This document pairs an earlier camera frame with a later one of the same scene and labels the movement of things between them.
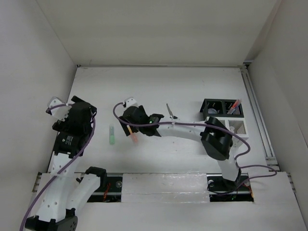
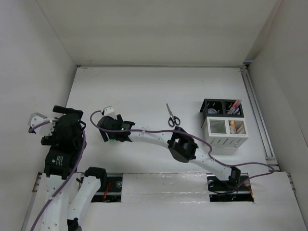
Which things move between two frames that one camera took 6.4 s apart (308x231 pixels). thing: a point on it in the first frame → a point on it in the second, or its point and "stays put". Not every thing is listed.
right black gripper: x=124 y=125 → x=120 y=119
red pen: x=234 y=106 stays put
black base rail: x=110 y=188 stays put
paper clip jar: x=212 y=111 stays put
